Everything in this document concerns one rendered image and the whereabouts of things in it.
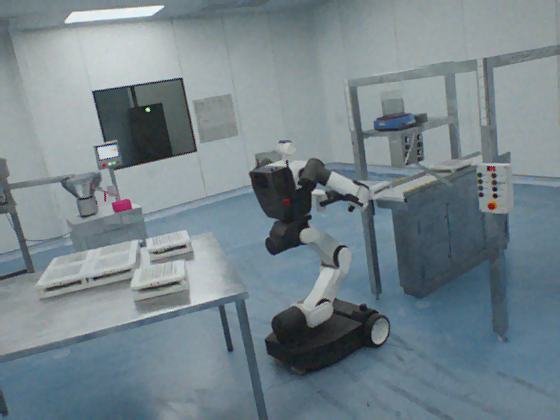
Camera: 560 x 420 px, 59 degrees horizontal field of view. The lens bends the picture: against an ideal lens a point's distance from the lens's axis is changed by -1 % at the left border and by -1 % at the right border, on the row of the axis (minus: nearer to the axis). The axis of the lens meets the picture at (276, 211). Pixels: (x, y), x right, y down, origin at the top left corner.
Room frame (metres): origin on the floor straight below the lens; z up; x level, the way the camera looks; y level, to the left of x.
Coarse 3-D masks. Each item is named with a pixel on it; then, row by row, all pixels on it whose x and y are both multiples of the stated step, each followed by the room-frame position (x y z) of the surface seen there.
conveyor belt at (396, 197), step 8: (480, 160) 3.92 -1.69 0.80; (424, 176) 3.69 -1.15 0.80; (432, 176) 3.64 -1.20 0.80; (440, 176) 3.60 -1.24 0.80; (408, 184) 3.51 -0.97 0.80; (416, 184) 3.47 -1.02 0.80; (392, 192) 3.36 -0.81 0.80; (400, 192) 3.32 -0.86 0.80; (376, 200) 3.37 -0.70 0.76; (384, 200) 3.31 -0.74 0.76; (392, 200) 3.25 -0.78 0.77; (400, 200) 3.19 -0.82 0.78
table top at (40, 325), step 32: (192, 256) 2.60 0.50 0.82; (224, 256) 2.51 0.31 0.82; (0, 288) 2.61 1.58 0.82; (32, 288) 2.52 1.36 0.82; (96, 288) 2.34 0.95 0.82; (128, 288) 2.27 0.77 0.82; (192, 288) 2.12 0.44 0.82; (224, 288) 2.06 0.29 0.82; (0, 320) 2.13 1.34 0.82; (32, 320) 2.06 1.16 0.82; (64, 320) 2.00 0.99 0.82; (96, 320) 1.94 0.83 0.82; (128, 320) 1.89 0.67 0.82; (160, 320) 1.90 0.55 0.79; (0, 352) 1.78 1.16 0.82; (32, 352) 1.79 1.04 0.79
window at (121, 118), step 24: (96, 96) 7.29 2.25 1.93; (120, 96) 7.46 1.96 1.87; (144, 96) 7.63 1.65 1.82; (168, 96) 7.81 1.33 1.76; (120, 120) 7.42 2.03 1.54; (144, 120) 7.59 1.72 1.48; (168, 120) 7.77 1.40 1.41; (120, 144) 7.38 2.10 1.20; (144, 144) 7.55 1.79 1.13; (168, 144) 7.73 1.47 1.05; (192, 144) 7.92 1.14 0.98; (120, 168) 7.33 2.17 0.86
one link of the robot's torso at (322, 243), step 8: (304, 232) 2.73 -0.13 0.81; (312, 232) 2.76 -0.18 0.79; (320, 232) 2.81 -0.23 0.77; (304, 240) 2.72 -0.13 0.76; (312, 240) 2.76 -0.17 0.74; (320, 240) 2.81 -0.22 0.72; (328, 240) 2.88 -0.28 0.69; (312, 248) 2.91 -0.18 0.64; (320, 248) 2.83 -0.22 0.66; (328, 248) 2.87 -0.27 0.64; (336, 248) 2.91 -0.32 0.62; (320, 256) 2.95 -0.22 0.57; (328, 256) 2.88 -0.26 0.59; (336, 256) 2.89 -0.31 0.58; (328, 264) 2.96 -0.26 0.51; (336, 264) 2.89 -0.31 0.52
